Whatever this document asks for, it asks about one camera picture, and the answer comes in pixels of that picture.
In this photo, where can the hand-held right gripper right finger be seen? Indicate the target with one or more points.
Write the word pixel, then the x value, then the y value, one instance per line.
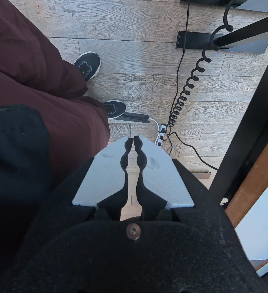
pixel 165 178

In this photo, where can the small brown floor plate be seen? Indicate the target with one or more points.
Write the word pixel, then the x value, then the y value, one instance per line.
pixel 200 175

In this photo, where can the person's maroon pants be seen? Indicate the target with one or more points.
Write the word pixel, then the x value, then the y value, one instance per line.
pixel 56 119

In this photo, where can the white power strip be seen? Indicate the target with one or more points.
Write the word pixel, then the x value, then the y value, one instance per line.
pixel 160 135

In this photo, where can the person's right black sneaker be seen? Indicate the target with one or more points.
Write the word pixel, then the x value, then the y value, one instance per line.
pixel 115 108

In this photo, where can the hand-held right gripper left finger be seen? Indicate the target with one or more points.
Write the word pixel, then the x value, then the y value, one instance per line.
pixel 104 176

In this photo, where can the person's black sneaker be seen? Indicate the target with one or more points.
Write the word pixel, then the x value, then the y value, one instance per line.
pixel 115 108
pixel 88 64

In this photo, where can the person's black jacket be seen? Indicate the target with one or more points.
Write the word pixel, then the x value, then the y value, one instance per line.
pixel 15 148

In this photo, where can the black metal desk leg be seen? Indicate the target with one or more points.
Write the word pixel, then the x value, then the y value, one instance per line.
pixel 193 41

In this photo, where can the person's left black sneaker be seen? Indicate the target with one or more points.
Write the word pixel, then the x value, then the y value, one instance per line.
pixel 88 64

